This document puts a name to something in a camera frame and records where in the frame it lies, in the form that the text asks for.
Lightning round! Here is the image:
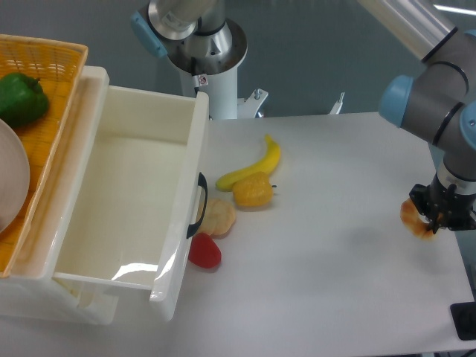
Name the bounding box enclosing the robot base on white post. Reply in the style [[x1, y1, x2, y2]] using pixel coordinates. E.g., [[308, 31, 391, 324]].
[[130, 0, 248, 120]]

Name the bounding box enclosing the yellow banana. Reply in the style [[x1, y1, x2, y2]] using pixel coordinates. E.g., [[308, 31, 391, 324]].
[[215, 134, 281, 192]]

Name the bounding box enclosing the pale bread bun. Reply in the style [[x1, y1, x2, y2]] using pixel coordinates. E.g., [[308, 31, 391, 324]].
[[198, 199, 236, 236]]

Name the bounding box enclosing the black device at table edge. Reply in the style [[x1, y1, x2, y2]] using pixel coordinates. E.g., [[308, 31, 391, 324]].
[[450, 301, 476, 341]]

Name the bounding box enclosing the red bell pepper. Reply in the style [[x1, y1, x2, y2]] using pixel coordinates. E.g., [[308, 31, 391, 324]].
[[188, 233, 222, 268]]

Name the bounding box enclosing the orange woven basket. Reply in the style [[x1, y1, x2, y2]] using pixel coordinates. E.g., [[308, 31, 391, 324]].
[[1, 34, 89, 278]]

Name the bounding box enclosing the black drawer handle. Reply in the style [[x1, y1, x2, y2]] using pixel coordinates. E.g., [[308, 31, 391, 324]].
[[186, 172, 208, 239]]

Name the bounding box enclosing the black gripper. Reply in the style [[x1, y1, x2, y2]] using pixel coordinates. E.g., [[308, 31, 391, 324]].
[[409, 183, 475, 234]]

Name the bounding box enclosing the beige plate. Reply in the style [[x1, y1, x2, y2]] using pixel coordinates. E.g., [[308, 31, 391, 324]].
[[1, 120, 30, 232]]

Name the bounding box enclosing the golden brown donut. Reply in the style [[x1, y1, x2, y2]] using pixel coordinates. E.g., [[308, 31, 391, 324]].
[[399, 199, 437, 241]]

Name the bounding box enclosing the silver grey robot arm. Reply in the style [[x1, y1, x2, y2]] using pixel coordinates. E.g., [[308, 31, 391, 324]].
[[360, 1, 475, 233]]

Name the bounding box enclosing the green bell pepper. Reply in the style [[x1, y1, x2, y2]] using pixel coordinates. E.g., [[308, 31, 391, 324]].
[[1, 73, 49, 129]]

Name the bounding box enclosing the yellow bell pepper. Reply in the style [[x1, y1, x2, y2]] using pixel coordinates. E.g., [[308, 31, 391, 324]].
[[232, 172, 275, 208]]

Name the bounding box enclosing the white drawer cabinet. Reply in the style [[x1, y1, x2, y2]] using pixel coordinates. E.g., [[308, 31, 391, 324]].
[[1, 66, 118, 324]]

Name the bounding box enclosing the open upper white drawer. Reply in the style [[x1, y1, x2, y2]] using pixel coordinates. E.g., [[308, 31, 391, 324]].
[[54, 86, 209, 321]]

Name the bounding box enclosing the white metal bracket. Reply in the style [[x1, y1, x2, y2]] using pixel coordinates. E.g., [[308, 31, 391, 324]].
[[237, 88, 268, 119]]

